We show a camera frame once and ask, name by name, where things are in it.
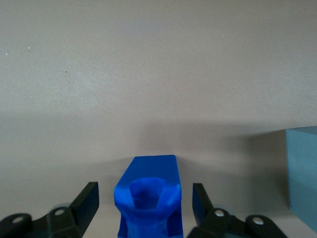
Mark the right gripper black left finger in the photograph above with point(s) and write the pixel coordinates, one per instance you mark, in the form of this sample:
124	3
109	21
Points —
74	218

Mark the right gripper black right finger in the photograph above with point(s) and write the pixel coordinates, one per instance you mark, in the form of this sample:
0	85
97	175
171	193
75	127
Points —
215	223

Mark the blue plastic part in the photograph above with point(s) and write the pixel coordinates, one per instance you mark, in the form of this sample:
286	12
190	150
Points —
153	171

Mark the gray square base block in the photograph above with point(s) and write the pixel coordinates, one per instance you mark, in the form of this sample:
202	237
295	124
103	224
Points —
304	173

